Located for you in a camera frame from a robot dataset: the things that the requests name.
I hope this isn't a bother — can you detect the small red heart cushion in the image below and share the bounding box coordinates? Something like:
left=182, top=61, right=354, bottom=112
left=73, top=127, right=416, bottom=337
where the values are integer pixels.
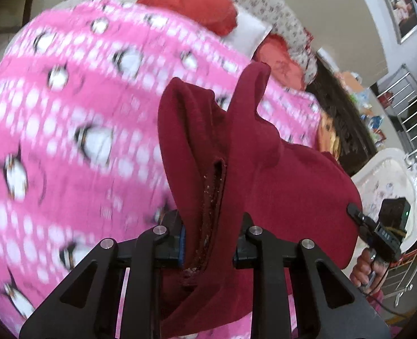
left=255, top=34, right=306, bottom=90

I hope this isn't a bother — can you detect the pink penguin blanket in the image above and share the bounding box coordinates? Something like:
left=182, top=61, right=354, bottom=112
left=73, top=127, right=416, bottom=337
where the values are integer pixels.
left=0, top=0, right=324, bottom=339

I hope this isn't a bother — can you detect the large red heart cushion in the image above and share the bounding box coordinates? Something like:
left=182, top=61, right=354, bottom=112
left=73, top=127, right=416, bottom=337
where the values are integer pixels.
left=136, top=0, right=238, bottom=36

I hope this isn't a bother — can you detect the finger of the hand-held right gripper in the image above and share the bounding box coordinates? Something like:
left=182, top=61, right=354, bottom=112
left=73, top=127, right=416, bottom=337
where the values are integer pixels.
left=347, top=203, right=375, bottom=234

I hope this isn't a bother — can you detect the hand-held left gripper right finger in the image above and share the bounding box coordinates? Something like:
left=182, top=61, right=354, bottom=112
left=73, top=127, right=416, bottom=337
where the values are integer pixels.
left=233, top=212, right=392, bottom=339

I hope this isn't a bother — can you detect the maroon fleece sweater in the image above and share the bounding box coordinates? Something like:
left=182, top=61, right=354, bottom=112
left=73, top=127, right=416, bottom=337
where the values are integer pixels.
left=157, top=62, right=363, bottom=339

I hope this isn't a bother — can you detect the steel rack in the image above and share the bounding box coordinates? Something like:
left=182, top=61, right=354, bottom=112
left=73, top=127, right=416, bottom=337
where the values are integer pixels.
left=371, top=64, right=417, bottom=308

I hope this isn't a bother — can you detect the pile of colourful packets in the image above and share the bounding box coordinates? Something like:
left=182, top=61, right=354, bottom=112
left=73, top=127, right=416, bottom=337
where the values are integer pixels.
left=335, top=71, right=387, bottom=149

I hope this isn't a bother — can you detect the framed wall picture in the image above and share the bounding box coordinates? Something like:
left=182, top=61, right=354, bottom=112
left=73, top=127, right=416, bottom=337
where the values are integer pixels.
left=377, top=0, right=417, bottom=45

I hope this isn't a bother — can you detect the white pillow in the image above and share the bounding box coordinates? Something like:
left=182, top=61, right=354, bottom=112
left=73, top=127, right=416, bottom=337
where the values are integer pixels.
left=226, top=5, right=273, bottom=57

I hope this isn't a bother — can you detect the person's right hand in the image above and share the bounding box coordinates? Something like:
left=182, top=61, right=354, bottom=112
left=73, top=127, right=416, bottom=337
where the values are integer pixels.
left=350, top=245, right=389, bottom=295

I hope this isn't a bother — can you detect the dark carved wooden headboard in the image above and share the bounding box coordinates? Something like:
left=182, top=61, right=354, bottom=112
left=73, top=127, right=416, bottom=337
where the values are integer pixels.
left=305, top=65, right=378, bottom=177

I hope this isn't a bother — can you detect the orange cartoon blanket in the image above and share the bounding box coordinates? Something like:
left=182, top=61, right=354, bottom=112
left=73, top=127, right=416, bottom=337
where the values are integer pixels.
left=316, top=111, right=343, bottom=165

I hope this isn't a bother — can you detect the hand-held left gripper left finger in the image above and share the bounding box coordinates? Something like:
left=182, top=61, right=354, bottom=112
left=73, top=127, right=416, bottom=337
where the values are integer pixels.
left=19, top=210, right=188, bottom=339

